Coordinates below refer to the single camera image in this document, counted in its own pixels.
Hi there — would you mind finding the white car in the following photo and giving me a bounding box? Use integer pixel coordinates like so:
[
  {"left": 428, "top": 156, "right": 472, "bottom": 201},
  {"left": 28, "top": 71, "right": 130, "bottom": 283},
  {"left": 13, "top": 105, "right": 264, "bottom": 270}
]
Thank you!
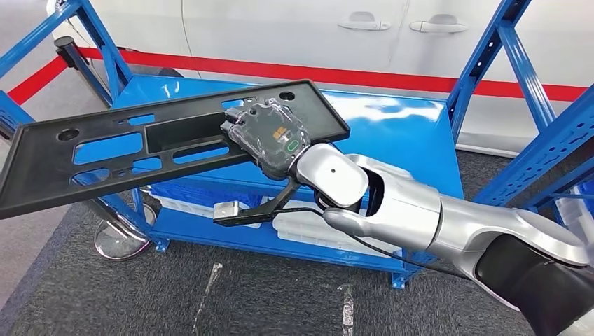
[{"left": 46, "top": 0, "right": 594, "bottom": 154}]

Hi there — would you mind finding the blue metal shelf rack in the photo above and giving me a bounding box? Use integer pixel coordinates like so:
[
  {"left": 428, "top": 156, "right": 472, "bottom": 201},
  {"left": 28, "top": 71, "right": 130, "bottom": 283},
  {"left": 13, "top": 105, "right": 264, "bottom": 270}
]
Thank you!
[{"left": 0, "top": 0, "right": 594, "bottom": 291}]

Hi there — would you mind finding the blue plastic crate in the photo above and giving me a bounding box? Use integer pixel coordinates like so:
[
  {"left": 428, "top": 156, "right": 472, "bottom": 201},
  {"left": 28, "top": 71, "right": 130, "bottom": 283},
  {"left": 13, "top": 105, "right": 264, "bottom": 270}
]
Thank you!
[{"left": 148, "top": 178, "right": 261, "bottom": 200}]

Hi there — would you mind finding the clear floor tape strip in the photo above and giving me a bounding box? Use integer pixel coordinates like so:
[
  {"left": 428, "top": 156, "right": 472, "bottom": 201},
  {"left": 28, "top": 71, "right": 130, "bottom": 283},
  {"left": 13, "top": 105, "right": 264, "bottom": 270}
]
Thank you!
[
  {"left": 192, "top": 262, "right": 223, "bottom": 336},
  {"left": 338, "top": 283, "right": 356, "bottom": 336}
]

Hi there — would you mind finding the black plastic frame part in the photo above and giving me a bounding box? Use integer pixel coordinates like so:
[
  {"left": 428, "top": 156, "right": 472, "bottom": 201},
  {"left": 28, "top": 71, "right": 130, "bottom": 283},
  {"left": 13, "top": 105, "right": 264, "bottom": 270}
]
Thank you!
[{"left": 0, "top": 79, "right": 351, "bottom": 221}]

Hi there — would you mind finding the chrome stanchion post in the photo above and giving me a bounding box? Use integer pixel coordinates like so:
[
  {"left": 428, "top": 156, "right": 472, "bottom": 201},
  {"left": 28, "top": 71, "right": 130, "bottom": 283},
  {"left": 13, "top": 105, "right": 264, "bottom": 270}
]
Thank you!
[
  {"left": 85, "top": 197, "right": 159, "bottom": 262},
  {"left": 54, "top": 36, "right": 115, "bottom": 108}
]

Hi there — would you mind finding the white storage bin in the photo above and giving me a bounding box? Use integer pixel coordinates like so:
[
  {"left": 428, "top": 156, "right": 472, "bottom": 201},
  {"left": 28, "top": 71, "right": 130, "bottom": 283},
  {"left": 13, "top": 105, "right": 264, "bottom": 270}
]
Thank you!
[{"left": 554, "top": 185, "right": 594, "bottom": 246}]

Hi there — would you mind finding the white car door handle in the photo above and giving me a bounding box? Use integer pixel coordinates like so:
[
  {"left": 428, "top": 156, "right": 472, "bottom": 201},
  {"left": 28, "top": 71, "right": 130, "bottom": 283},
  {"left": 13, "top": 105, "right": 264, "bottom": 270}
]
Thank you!
[
  {"left": 409, "top": 13, "right": 469, "bottom": 34},
  {"left": 338, "top": 13, "right": 392, "bottom": 32}
]

